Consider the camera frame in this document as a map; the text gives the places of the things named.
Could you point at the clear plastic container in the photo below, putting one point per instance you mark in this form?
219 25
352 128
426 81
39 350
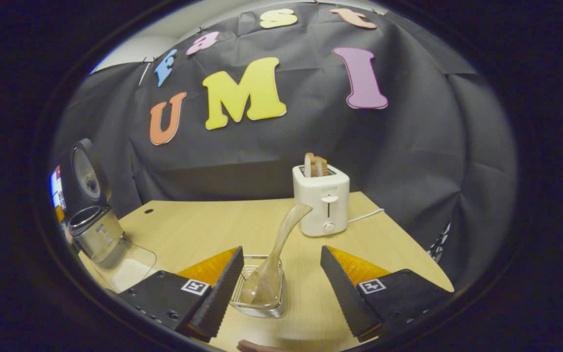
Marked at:
140 256

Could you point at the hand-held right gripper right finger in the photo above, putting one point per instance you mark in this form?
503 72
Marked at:
345 298

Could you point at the dark grey rice cooker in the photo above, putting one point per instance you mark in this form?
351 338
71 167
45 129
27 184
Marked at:
98 232

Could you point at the black backdrop cloth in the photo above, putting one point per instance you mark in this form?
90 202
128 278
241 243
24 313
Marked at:
408 161

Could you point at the white toaster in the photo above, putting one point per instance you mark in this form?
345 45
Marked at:
318 205

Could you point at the wooden spoon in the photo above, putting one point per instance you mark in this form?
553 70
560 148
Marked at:
286 230

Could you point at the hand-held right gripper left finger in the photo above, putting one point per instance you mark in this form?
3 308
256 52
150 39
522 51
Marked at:
218 298

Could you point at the black white patterned board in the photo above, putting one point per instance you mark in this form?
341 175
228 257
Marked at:
440 244

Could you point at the white rice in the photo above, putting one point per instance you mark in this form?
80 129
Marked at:
127 277

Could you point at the computer monitor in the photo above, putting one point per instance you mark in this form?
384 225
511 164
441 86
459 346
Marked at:
57 193

